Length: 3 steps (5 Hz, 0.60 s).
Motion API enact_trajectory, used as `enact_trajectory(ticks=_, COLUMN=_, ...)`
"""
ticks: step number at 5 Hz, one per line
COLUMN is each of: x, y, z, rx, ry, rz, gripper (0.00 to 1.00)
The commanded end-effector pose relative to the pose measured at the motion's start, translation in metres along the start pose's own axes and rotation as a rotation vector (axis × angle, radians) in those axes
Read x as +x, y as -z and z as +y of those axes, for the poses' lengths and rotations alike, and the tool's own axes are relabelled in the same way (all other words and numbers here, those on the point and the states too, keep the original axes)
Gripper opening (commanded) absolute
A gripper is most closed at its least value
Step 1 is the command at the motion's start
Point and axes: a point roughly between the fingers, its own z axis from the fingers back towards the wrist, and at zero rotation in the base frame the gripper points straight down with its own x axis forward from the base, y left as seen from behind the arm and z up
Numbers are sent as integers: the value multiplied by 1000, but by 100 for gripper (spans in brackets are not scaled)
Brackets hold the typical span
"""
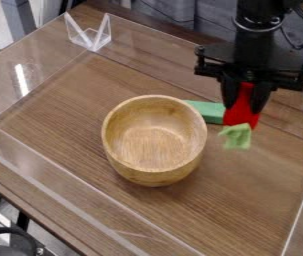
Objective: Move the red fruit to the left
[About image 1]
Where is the red plush fruit green leaf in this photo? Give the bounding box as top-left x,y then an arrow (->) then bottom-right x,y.
219,82 -> 259,150

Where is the black metal device base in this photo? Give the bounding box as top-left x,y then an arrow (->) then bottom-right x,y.
8,225 -> 57,256

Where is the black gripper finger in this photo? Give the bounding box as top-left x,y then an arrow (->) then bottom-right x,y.
249,81 -> 272,114
220,74 -> 240,109

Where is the wooden bowl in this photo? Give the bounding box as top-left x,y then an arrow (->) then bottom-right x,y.
101,95 -> 207,187

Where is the clear acrylic corner bracket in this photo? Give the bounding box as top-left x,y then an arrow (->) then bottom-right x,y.
64,12 -> 112,52

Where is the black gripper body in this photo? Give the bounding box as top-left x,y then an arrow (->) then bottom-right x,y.
193,16 -> 303,91

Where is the green sponge block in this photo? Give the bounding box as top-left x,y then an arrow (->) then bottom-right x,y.
184,100 -> 225,125

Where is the clear acrylic tray enclosure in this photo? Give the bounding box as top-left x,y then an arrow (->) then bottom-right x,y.
0,18 -> 303,256

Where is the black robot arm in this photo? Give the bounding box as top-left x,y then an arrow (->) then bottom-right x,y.
193,0 -> 303,114

